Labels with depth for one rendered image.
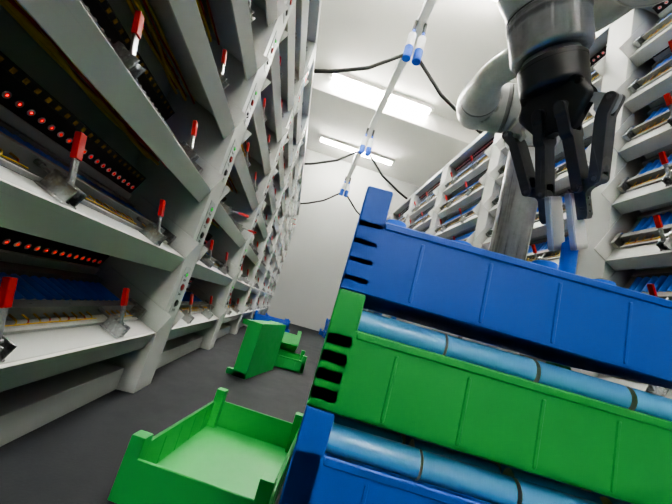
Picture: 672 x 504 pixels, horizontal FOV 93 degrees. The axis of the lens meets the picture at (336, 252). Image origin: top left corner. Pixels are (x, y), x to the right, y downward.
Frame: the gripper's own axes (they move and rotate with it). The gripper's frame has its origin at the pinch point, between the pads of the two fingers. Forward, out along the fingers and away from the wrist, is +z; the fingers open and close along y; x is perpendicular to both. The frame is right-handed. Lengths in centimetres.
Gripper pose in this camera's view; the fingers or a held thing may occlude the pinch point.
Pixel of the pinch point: (565, 222)
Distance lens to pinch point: 49.6
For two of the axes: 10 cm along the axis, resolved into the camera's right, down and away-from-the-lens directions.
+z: 1.0, 9.9, 0.2
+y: -4.9, 0.4, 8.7
